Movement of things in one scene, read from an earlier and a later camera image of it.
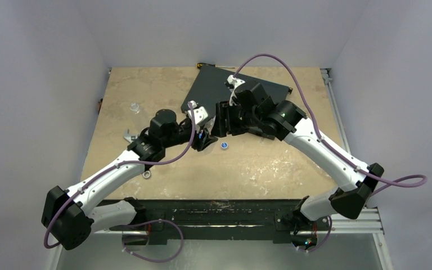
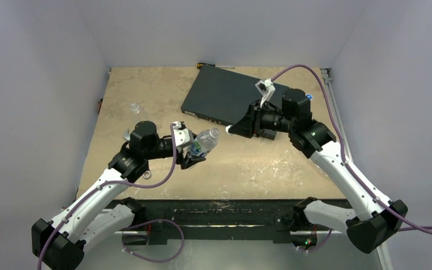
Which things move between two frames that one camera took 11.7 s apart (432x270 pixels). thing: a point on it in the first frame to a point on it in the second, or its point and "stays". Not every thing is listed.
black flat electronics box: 210,86 stays
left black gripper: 200,142 to 188,159
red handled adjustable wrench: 146,174 stays
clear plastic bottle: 134,107 stays
